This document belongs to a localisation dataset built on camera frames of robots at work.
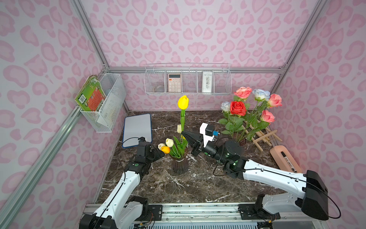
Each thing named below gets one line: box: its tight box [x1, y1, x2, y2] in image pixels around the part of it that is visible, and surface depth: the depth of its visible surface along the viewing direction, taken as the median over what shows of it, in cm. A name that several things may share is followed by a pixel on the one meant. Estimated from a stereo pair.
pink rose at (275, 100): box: [267, 93, 283, 109], surface depth 69 cm
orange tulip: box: [161, 145, 171, 154], surface depth 65 cm
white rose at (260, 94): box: [252, 88, 271, 102], surface depth 70 cm
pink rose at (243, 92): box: [233, 86, 253, 100], surface depth 69 cm
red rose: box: [229, 101, 247, 117], surface depth 69 cm
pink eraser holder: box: [269, 145, 303, 174], surface depth 92 cm
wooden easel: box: [243, 119, 283, 152], surface depth 102 cm
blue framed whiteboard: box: [122, 113, 153, 149], surface depth 113 cm
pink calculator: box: [168, 73, 182, 93], surface depth 96 cm
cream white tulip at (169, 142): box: [165, 137, 174, 148], surface depth 66 cm
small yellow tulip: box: [177, 95, 189, 132], surface depth 47 cm
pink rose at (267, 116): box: [260, 109, 276, 125], surface depth 71 cm
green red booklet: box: [74, 74, 107, 112], surface depth 73 cm
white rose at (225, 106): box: [220, 101, 231, 114], surface depth 75 cm
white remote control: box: [202, 71, 213, 93], surface depth 94 cm
